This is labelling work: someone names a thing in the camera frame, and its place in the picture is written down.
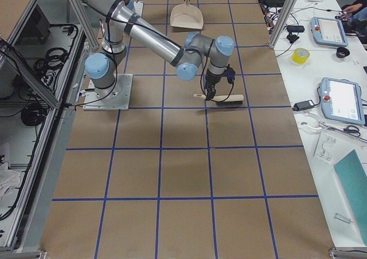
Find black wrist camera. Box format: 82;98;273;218
225;64;236;85

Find beige hand brush black bristles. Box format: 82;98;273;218
193;94;244;107

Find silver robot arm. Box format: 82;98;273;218
85;0;235;103

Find blue teach pendant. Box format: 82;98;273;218
320;77;365;125
310;17;348;47

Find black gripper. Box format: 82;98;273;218
204;71;222;100

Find teal board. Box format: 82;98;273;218
334;150;366;245

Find aluminium frame post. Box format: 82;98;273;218
268;0;297;49

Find black power adapter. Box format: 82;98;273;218
292;100;315;112

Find far blue teach pendant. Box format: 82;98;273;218
310;17;348;47

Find black scissors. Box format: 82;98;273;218
343;125;361;137

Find yellow tape roll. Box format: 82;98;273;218
291;48;310;65

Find near blue teach pendant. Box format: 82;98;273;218
320;77;365;125

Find beige plastic dustpan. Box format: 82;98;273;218
170;0;204;30

